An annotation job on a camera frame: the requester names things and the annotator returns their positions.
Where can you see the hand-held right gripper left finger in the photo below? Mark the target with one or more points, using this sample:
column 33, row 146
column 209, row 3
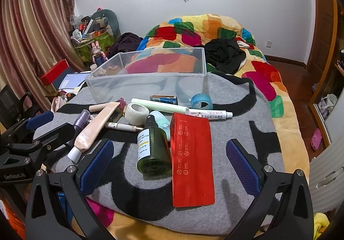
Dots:
column 96, row 164

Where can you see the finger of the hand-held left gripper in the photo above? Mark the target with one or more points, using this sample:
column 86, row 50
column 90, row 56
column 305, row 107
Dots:
column 40, row 119
column 60, row 132

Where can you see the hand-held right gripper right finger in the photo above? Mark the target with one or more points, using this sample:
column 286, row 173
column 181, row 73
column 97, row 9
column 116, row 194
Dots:
column 243, row 167

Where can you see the purple cosmetic bottle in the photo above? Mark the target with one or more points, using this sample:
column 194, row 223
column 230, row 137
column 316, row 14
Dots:
column 83, row 119

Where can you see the beige cosmetic tube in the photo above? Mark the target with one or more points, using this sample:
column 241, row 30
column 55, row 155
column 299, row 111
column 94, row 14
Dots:
column 94, row 129

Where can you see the white pen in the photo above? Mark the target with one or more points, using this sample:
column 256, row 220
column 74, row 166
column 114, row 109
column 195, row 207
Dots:
column 121, row 126

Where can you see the red foil packet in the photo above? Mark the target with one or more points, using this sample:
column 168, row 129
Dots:
column 193, row 162

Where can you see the green spray bottle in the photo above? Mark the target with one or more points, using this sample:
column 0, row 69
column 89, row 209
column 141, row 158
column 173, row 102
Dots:
column 153, row 154

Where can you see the white bandage roll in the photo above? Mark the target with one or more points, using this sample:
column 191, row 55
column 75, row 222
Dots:
column 135, row 113

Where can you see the small green patterned packet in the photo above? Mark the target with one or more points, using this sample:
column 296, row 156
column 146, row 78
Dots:
column 121, row 102

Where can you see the blue tape roll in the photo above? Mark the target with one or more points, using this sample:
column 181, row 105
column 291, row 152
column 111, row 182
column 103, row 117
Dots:
column 208, row 101

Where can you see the teal small bottle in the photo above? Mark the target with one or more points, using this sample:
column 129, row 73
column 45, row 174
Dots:
column 161, row 121

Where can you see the light green stick tube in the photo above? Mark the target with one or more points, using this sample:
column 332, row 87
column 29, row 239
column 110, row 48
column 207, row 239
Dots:
column 161, row 105

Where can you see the clear plastic storage bin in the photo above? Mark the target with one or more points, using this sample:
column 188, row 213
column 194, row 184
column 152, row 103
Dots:
column 161, row 86

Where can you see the pink bag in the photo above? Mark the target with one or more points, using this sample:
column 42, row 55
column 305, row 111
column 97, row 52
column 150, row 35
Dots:
column 60, row 102

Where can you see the black chair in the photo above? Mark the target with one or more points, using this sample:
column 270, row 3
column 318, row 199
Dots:
column 10, row 102

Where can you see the orange cloth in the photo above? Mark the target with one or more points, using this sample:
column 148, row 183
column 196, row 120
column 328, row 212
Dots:
column 10, row 215

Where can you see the grey black patterned blanket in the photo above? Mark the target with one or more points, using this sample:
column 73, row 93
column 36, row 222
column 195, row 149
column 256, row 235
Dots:
column 242, row 121

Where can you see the red box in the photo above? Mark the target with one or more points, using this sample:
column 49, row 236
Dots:
column 53, row 73

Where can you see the blue book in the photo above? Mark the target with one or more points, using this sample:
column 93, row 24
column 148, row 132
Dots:
column 71, row 81

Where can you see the white ointment tube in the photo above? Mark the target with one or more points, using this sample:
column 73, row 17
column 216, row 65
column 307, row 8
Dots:
column 212, row 115

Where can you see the pink slipper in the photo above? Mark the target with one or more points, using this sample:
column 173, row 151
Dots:
column 315, row 140

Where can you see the pink bunny toy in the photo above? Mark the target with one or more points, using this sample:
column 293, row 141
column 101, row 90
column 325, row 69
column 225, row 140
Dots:
column 96, row 47

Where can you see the striped pink curtain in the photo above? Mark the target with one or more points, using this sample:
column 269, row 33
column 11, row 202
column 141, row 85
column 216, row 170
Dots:
column 35, row 27

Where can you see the colourful patchwork blanket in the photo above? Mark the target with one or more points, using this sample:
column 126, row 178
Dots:
column 268, row 78

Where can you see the small blue box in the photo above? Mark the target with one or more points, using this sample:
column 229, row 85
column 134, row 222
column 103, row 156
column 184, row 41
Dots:
column 164, row 100

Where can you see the yellow plush toy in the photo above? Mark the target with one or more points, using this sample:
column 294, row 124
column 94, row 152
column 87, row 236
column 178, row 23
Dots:
column 321, row 225

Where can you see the green basket of clutter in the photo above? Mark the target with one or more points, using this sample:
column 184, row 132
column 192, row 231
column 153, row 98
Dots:
column 103, row 41

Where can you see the white bag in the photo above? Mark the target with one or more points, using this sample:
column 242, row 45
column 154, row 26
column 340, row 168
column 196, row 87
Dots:
column 329, row 102

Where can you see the dark purple clothing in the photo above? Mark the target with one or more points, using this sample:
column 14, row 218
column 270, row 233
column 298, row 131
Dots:
column 126, row 41

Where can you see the black clothing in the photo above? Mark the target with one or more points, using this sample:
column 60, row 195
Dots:
column 223, row 54

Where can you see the grey neck pillow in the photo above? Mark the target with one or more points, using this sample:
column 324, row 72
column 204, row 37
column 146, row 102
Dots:
column 114, row 23

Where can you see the wooden wardrobe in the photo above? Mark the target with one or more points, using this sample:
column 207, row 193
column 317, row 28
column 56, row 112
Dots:
column 326, row 41

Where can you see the white wall socket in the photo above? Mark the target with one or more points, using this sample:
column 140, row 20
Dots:
column 268, row 44

